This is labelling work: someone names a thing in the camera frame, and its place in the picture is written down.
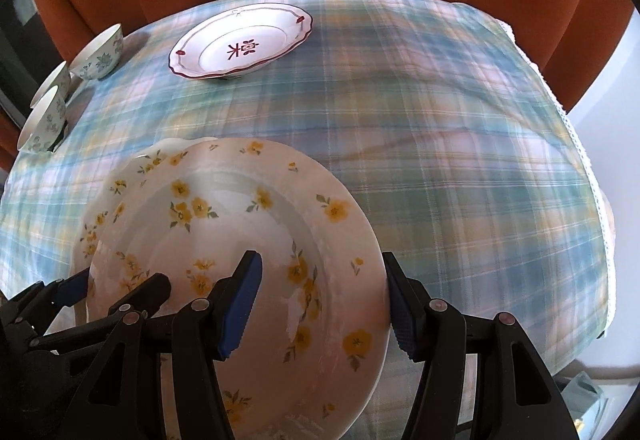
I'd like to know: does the glass window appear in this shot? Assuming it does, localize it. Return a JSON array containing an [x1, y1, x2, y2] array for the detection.
[[0, 0, 41, 121]]

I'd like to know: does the red-trimmed white plate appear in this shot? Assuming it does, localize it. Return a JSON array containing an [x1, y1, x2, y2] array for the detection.
[[168, 2, 314, 82]]

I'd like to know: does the teal cloth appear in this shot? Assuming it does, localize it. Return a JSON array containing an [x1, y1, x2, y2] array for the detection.
[[560, 370, 613, 440]]

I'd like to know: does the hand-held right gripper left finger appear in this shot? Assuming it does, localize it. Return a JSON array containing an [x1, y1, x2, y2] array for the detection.
[[70, 250, 264, 440]]

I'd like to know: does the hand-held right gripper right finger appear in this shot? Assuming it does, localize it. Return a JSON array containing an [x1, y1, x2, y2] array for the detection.
[[381, 251, 567, 440]]

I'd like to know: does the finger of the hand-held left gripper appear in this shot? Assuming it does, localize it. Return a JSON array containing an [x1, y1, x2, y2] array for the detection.
[[35, 272, 172, 352], [7, 269, 91, 322]]

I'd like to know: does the teal floral white bowl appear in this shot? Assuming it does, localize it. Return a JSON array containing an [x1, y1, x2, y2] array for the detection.
[[17, 86, 68, 154], [31, 61, 72, 108], [69, 23, 125, 81]]

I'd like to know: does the yellow floral plate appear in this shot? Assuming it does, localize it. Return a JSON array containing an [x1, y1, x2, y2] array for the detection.
[[86, 137, 391, 440], [71, 136, 219, 328]]

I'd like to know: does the plaid tablecloth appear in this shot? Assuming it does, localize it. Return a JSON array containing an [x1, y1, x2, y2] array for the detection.
[[0, 0, 618, 440]]

